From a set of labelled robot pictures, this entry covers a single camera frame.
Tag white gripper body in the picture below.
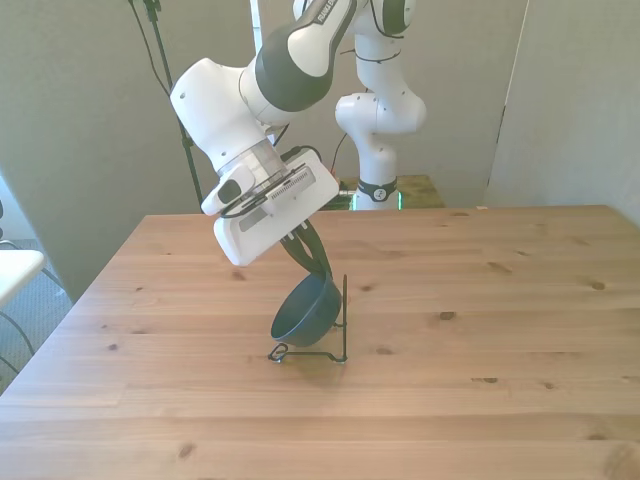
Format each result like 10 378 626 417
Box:
213 148 341 268

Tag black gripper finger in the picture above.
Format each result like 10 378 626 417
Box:
279 233 325 277
299 221 334 283

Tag dark blue bowl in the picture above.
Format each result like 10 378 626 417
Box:
270 273 343 349

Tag black tripod stand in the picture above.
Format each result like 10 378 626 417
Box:
127 0 206 215

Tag white side table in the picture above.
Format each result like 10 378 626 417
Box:
0 249 47 307

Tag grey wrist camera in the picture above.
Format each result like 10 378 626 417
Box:
234 167 319 212

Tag black wire dish rack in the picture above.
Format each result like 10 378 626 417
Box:
267 273 351 365

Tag white divider post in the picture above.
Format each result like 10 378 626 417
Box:
249 0 266 54

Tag black hanging cable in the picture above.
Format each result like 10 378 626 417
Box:
128 0 174 99

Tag black floor cables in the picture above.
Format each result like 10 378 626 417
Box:
0 267 72 382

